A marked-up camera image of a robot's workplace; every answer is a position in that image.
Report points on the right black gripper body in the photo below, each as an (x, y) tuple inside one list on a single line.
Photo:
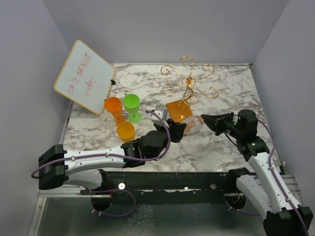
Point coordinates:
[(234, 130)]

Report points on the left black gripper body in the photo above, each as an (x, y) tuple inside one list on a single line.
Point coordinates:
[(167, 139)]

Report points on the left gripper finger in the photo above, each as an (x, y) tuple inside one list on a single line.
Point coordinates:
[(176, 130), (160, 124)]

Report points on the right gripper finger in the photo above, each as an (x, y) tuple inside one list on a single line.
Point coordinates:
[(217, 118), (217, 127)]

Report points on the clear patterned stemmed glass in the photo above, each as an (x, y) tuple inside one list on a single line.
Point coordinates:
[(193, 124)]

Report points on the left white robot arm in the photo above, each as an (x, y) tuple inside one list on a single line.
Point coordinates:
[(58, 166)]

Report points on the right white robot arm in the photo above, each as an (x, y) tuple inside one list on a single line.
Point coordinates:
[(281, 213)]

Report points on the yellow plastic goblet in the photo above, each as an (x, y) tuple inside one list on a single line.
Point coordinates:
[(126, 131)]

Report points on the green plastic goblet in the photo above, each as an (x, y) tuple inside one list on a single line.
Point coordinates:
[(131, 103)]

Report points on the orange plastic goblet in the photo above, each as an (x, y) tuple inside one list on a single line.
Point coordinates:
[(114, 106)]

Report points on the clear glass near whiteboard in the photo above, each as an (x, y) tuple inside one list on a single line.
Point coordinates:
[(108, 123)]

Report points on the white framed whiteboard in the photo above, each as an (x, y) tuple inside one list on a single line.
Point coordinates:
[(85, 78)]

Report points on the gold wire wine glass rack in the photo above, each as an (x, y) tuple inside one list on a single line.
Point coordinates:
[(189, 81)]

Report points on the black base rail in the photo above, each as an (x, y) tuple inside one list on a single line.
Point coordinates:
[(167, 188)]

